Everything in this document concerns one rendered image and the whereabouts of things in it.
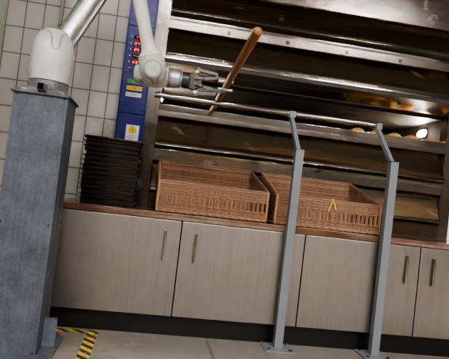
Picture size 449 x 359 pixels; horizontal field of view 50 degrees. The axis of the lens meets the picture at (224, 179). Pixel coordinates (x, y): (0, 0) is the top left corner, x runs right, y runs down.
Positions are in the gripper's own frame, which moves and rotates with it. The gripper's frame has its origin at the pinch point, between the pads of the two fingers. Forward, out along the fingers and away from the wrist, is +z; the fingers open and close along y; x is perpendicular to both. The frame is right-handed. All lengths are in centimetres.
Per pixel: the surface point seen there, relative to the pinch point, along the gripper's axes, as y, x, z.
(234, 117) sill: 3, -65, 14
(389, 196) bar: 41, -6, 86
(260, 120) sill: 3, -65, 29
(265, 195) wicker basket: 47, -16, 28
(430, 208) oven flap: 43, -67, 143
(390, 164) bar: 26, -6, 86
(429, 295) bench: 88, -11, 116
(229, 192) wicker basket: 48, -15, 10
